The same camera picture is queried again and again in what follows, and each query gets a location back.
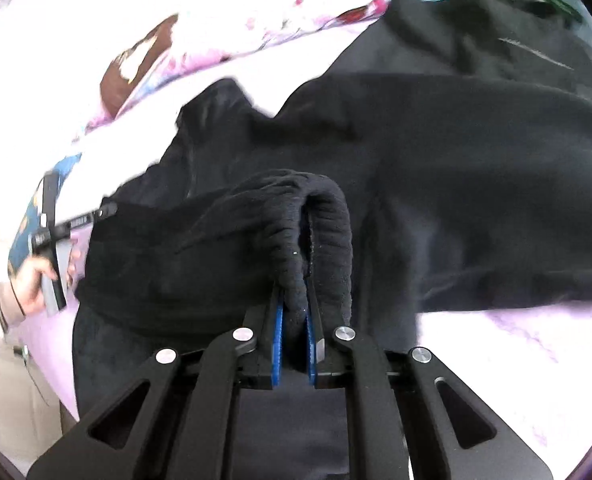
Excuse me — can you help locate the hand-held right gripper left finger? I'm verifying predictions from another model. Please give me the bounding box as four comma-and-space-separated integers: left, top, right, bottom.
26, 300, 284, 480

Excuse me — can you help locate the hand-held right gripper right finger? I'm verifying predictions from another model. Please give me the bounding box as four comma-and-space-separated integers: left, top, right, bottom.
303, 285, 569, 480

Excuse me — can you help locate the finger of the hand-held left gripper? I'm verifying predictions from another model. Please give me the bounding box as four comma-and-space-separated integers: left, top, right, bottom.
32, 200, 119, 250

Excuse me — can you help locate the black fleece sweatshirt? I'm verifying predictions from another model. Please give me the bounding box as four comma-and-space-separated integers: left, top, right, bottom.
70, 0, 592, 480

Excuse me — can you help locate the person's left hand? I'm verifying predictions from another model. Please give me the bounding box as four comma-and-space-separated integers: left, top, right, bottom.
10, 240, 82, 318

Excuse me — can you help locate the person's beige clothing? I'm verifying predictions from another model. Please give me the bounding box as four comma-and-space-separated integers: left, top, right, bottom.
0, 350, 79, 461

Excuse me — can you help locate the pink bed sheet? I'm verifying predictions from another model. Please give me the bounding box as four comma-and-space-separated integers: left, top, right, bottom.
0, 0, 592, 466

